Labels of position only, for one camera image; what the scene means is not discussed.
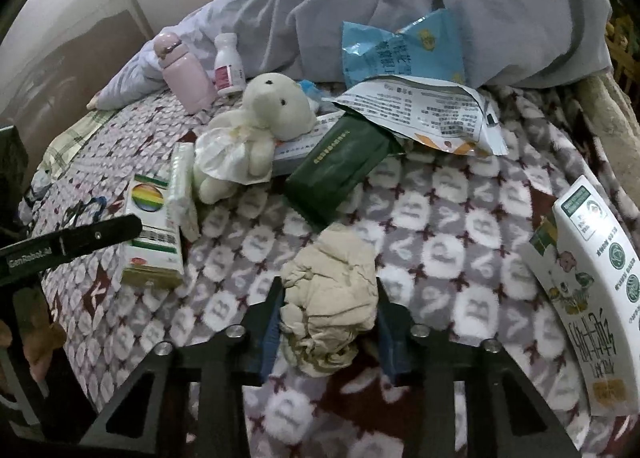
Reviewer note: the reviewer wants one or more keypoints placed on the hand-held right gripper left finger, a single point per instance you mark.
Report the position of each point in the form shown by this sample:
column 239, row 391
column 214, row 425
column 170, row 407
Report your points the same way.
column 265, row 338

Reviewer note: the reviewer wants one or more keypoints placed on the person's left hand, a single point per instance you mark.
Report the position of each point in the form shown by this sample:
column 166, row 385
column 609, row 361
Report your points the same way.
column 37, row 338

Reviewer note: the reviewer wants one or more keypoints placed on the beige fleece bedding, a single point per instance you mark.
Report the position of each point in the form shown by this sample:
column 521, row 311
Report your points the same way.
column 610, row 108

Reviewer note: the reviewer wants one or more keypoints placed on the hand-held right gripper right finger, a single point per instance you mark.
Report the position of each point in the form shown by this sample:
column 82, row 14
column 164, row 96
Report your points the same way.
column 387, row 343

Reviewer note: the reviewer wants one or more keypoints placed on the white milk carton box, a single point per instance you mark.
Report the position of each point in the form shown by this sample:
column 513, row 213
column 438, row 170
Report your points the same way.
column 590, row 288

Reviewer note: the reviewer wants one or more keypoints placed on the white plush bear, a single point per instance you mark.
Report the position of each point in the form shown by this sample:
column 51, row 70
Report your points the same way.
column 275, row 108

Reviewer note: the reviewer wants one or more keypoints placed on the small blue plastic wrapper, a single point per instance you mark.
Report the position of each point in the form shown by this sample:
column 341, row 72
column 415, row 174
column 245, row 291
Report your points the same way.
column 310, row 94

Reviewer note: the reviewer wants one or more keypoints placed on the white printed foil bag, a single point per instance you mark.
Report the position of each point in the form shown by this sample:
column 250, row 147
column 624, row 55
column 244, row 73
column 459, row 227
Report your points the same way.
column 425, row 113

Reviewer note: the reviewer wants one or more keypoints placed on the blue snack bag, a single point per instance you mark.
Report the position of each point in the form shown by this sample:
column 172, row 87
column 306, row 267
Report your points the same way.
column 400, row 53

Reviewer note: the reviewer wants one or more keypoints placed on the white striped cloth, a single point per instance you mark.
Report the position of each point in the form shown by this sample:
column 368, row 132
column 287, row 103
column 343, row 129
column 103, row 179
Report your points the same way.
column 125, row 83

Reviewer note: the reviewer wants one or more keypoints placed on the brown wooden bed frame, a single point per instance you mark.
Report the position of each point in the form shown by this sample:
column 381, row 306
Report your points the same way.
column 50, row 73

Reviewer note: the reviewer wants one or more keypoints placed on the beige cloth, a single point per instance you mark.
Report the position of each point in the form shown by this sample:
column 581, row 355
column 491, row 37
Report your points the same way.
column 325, row 288

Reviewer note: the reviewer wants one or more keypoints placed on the white pill bottle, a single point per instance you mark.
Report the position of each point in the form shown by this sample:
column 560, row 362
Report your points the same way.
column 227, row 63

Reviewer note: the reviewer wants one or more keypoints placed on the rainbow print medicine box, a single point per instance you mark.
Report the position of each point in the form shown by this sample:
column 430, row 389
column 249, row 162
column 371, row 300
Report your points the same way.
column 150, row 218

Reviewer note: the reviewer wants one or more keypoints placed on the green checked sheet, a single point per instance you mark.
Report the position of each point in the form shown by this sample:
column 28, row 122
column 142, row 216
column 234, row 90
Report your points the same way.
column 75, row 138

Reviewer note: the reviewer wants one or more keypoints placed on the blue and white flat box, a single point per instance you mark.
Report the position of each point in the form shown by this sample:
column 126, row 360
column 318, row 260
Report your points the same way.
column 295, row 149

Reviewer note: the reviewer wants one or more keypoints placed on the pink bottle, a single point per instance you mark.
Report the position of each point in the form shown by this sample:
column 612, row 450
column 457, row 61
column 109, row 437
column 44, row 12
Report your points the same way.
column 185, row 78

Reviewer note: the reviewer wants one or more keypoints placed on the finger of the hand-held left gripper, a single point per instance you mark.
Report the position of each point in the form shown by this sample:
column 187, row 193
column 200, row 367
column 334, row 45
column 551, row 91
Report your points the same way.
column 100, row 235

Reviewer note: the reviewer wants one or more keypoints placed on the white tissue packet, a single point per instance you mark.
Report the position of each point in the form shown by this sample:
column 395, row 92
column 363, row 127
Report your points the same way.
column 182, row 188

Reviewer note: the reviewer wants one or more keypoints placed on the dark green foil packet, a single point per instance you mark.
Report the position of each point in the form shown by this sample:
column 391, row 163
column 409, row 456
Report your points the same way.
column 335, row 168

